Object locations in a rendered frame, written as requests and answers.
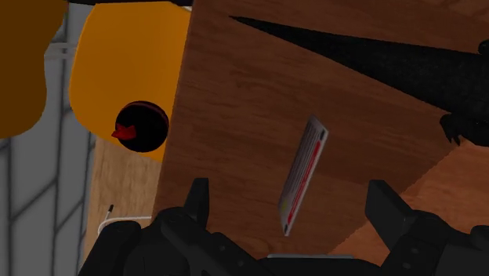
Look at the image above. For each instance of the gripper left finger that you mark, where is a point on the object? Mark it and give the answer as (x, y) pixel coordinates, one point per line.
(179, 244)

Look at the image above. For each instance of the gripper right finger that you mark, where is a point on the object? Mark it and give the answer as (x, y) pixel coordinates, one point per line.
(420, 244)

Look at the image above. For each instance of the black ball with red mark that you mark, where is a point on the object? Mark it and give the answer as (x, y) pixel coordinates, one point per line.
(147, 128)

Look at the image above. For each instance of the grey and red remote control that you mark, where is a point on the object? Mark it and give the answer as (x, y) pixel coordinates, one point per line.
(303, 174)

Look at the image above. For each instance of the bright orange chair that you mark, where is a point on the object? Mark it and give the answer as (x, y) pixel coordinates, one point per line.
(126, 53)

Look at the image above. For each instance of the dark orange chair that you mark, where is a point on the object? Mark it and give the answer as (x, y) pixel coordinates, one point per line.
(21, 65)

